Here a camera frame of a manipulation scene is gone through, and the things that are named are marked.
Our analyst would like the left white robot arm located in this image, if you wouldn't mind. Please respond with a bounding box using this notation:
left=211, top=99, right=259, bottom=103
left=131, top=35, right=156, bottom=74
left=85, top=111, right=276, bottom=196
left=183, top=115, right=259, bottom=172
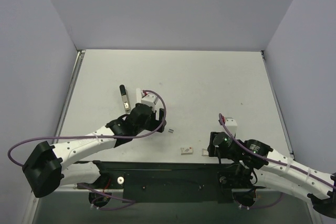
left=22, top=103, right=166, bottom=198

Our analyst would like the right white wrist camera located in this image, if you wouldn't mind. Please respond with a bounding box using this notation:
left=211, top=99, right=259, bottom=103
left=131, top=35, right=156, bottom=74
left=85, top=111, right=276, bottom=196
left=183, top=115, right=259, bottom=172
left=219, top=113, right=238, bottom=135

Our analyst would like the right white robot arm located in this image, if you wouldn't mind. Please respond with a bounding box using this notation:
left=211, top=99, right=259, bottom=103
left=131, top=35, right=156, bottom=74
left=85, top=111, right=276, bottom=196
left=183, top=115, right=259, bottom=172
left=207, top=132, right=335, bottom=218

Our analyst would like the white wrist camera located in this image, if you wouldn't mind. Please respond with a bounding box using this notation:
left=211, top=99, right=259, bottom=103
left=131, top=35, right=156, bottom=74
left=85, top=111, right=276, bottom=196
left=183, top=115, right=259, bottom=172
left=141, top=91, right=158, bottom=111
left=219, top=113, right=238, bottom=135

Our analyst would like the staple box with red label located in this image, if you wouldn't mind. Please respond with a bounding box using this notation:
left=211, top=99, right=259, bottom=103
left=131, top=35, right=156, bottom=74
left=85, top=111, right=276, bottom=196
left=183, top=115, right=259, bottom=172
left=180, top=146, right=194, bottom=155

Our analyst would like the white stapler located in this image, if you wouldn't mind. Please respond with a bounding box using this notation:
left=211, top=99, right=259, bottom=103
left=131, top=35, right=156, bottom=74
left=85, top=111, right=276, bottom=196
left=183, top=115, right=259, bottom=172
left=135, top=88, right=142, bottom=103

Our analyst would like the small metal stapler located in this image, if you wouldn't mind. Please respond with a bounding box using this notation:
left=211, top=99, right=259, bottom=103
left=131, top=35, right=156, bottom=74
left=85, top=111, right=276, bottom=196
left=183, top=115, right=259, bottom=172
left=119, top=84, right=131, bottom=112

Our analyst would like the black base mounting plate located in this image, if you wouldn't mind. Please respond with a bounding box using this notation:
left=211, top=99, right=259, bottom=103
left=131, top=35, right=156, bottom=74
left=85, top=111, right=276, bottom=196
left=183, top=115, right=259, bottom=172
left=78, top=161, right=258, bottom=204

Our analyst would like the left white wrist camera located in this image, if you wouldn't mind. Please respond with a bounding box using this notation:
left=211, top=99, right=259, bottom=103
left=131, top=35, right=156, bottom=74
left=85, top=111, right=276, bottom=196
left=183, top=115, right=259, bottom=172
left=141, top=91, right=158, bottom=111

